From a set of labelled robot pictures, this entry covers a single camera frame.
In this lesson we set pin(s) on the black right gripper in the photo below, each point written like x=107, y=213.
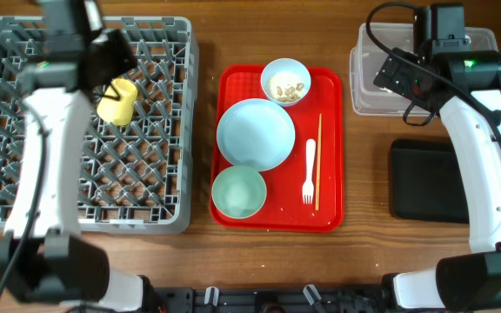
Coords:
x=396, y=71

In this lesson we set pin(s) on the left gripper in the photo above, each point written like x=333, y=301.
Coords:
x=119, y=42

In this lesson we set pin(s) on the yellow plastic cup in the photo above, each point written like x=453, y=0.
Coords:
x=117, y=104

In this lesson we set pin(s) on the small light blue bowl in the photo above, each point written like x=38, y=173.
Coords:
x=285, y=64

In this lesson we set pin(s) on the large light blue plate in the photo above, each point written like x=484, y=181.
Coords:
x=256, y=133

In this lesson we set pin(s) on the green bowl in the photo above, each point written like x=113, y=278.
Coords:
x=239, y=192

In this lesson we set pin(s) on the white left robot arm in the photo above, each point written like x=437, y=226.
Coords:
x=43, y=258

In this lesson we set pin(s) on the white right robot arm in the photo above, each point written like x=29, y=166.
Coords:
x=472, y=281

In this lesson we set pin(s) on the grey plastic dishwasher rack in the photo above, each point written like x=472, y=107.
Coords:
x=136, y=179

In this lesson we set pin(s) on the clear plastic bin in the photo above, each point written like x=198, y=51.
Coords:
x=366, y=60

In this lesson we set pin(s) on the black plastic tray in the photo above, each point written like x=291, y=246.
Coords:
x=425, y=182

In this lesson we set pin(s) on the wooden chopstick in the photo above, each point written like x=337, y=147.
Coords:
x=319, y=161

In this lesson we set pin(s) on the pile of rice and nuts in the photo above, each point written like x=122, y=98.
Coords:
x=285, y=87

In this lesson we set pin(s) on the white plastic fork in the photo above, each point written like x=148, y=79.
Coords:
x=308, y=186

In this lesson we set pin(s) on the red plastic tray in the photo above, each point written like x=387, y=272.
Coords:
x=284, y=208

